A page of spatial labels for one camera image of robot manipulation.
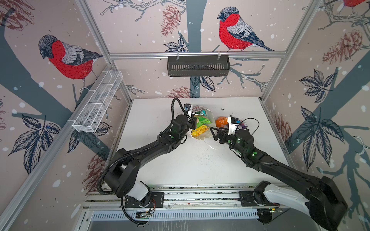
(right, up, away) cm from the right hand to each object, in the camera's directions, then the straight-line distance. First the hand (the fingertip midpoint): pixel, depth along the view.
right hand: (215, 126), depth 78 cm
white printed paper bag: (-4, -8, +5) cm, 10 cm away
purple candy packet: (+22, -1, +17) cm, 28 cm away
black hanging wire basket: (-8, +42, +26) cm, 50 cm away
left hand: (-10, +9, +3) cm, 14 cm away
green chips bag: (-7, +3, +5) cm, 9 cm away
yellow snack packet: (-8, -3, +9) cm, 12 cm away
